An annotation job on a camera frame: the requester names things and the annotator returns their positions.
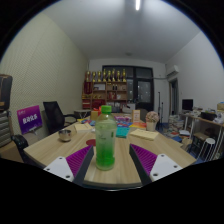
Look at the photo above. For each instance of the black computer monitor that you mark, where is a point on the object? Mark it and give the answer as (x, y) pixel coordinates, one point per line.
(187, 104)

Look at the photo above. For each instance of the white round stool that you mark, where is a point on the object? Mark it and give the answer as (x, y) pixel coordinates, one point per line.
(208, 141)

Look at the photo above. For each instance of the black chair armrest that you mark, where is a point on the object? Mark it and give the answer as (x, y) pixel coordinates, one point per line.
(20, 141)

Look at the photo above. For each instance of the black tripod stand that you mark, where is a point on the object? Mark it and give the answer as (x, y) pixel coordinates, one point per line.
(159, 106)

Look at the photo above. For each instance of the green drink bottle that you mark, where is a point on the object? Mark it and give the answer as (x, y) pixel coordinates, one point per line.
(105, 143)

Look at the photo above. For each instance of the small steel cup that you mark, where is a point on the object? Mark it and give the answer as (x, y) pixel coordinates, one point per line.
(65, 135)

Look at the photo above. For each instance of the dark glass door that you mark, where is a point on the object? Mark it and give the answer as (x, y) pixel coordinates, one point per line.
(145, 90)

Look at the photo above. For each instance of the yellow gift box red ribbon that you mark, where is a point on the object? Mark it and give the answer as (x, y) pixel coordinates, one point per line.
(94, 115)

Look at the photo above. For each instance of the grey striped cushion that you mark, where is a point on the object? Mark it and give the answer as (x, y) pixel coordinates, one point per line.
(5, 130)

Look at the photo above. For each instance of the pink box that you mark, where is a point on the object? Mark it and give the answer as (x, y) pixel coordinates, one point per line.
(122, 118)

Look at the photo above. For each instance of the small cream book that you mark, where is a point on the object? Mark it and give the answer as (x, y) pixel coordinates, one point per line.
(83, 127)

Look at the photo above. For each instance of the purple sign board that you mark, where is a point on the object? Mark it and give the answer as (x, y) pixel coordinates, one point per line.
(29, 118)

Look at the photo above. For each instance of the black office chair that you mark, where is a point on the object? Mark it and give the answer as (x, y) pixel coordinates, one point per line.
(53, 115)

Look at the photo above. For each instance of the blue colourful book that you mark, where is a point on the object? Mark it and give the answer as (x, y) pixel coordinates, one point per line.
(124, 124)

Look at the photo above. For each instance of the pink flowers in white pot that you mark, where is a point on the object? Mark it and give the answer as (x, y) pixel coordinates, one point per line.
(152, 117)

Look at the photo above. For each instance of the cluttered wooden side desk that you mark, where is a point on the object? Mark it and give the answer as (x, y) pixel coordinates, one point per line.
(206, 120)

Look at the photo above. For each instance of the black case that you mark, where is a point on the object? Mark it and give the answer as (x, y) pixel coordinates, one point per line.
(5, 91)

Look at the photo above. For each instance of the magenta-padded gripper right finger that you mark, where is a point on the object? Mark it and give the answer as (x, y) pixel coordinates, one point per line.
(164, 166)

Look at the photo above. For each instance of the wide cream book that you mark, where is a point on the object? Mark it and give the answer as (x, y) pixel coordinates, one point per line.
(144, 134)

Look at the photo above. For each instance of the orange book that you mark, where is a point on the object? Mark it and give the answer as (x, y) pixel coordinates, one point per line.
(138, 125)

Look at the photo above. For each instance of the wooden shelf unit with trophies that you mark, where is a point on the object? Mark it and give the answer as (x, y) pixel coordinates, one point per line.
(106, 93)

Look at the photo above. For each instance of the small round white table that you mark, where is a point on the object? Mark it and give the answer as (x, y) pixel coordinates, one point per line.
(81, 112)

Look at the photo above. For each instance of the flat round red coaster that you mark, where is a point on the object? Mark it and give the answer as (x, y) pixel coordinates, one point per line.
(90, 142)

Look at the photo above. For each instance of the small standing card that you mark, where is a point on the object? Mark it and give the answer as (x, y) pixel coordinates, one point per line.
(136, 116)

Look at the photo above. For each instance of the white wall air conditioner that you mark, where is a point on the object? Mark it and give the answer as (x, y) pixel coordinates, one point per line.
(172, 70)

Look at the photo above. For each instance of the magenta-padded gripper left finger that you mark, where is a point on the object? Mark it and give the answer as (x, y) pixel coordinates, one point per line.
(59, 166)

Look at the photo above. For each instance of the teal book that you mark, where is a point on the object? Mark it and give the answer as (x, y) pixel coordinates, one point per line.
(122, 132)

